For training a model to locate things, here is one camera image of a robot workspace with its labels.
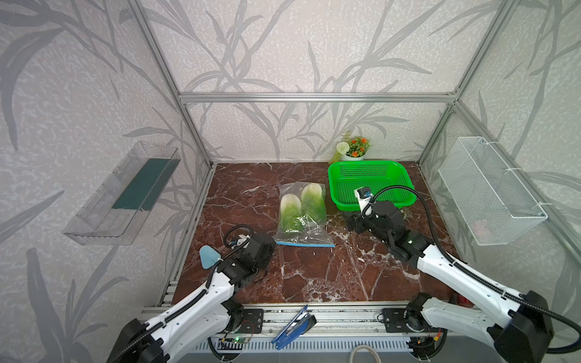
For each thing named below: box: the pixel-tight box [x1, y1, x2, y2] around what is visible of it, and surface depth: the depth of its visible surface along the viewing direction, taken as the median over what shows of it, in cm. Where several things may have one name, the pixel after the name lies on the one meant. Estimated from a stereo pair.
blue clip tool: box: [270, 304, 318, 351], surface depth 72 cm
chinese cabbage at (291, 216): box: [279, 193, 305, 233], surface depth 91 cm
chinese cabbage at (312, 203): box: [301, 183, 327, 225], surface depth 98 cm
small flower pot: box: [329, 136, 371, 164], surface depth 110 cm
